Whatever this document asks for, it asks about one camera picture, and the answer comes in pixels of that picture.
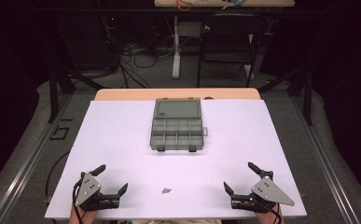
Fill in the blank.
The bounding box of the blue and white desk clutter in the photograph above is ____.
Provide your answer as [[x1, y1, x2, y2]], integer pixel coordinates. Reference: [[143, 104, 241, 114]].
[[220, 0, 248, 9]]

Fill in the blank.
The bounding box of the grey compartment organiser box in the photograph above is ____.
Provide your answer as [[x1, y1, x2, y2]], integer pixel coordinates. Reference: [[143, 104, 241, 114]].
[[149, 97, 209, 153]]

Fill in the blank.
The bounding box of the orange cable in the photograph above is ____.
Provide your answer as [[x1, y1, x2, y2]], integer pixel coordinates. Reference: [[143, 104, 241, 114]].
[[175, 0, 195, 11]]

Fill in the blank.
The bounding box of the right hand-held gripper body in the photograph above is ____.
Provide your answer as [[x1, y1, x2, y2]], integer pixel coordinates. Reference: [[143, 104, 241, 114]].
[[230, 175, 296, 214]]

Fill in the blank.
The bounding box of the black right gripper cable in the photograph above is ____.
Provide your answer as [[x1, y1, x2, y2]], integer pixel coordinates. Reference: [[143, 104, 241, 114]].
[[256, 199, 284, 224]]

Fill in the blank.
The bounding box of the aluminium floor rail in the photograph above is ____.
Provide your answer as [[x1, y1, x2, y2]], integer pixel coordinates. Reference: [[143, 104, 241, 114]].
[[289, 92, 361, 224], [0, 92, 74, 224]]

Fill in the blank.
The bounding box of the white board sheet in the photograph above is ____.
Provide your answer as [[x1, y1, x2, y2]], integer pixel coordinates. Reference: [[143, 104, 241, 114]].
[[44, 99, 308, 219]]

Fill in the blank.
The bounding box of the person's right hand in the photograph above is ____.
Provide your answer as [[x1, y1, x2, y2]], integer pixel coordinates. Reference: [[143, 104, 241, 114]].
[[255, 204, 285, 224]]

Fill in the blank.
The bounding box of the background desk with white legs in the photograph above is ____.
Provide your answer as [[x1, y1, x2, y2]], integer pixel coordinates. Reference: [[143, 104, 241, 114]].
[[153, 0, 296, 80]]

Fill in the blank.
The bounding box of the black frame strut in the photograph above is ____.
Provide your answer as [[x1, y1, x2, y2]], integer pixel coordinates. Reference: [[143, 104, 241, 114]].
[[48, 66, 105, 124], [257, 66, 314, 127]]

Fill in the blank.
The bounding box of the black folding chair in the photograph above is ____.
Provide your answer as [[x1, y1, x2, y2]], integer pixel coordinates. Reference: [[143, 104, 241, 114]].
[[196, 13, 270, 89]]

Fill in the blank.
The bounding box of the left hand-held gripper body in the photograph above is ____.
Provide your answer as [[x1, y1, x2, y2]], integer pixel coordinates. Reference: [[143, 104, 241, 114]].
[[75, 172, 120, 213]]

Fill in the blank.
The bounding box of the person's left hand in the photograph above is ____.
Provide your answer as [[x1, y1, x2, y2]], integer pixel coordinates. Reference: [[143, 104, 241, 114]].
[[68, 205, 99, 224]]

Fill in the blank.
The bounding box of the thin black floor cable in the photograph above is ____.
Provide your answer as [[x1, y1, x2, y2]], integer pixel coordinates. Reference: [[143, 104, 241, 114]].
[[45, 150, 72, 203]]

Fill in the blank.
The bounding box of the tangle of floor cables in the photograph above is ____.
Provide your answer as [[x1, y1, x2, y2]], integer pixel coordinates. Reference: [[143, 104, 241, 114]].
[[104, 15, 176, 90]]

